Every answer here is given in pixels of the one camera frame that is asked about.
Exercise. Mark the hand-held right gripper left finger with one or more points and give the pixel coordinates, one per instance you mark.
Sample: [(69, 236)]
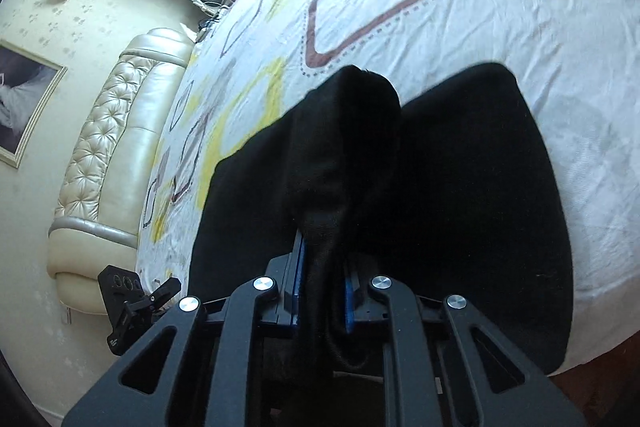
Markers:
[(299, 277)]

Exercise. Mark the cream tufted leather headboard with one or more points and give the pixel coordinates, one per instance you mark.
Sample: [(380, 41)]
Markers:
[(125, 147)]

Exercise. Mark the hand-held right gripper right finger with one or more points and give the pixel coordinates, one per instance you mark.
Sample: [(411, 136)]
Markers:
[(349, 307)]

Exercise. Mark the printed white bed sheet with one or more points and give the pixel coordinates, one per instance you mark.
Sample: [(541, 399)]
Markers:
[(500, 7)]

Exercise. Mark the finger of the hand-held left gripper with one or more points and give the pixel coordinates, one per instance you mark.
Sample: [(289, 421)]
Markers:
[(165, 292)]

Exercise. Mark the framed wall picture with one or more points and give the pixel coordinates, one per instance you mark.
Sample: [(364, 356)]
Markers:
[(25, 102)]

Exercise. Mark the black studded pants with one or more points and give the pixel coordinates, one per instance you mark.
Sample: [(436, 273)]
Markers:
[(475, 207)]

